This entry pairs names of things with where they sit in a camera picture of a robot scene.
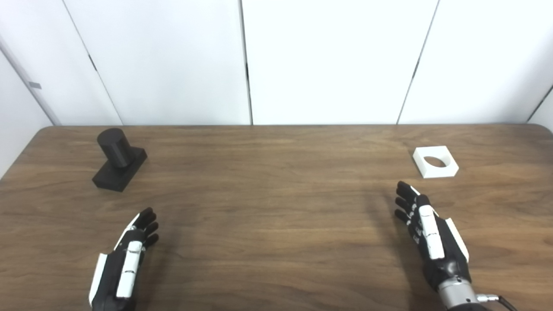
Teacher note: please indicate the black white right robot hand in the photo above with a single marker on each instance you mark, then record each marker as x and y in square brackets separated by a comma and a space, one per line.
[445, 250]

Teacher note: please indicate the white square piece with hole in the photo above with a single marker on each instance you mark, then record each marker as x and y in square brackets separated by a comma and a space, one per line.
[436, 172]

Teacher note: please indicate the black peg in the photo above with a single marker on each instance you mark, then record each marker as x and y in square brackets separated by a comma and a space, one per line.
[116, 151]

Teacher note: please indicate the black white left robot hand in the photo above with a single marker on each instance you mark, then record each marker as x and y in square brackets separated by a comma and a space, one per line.
[110, 276]

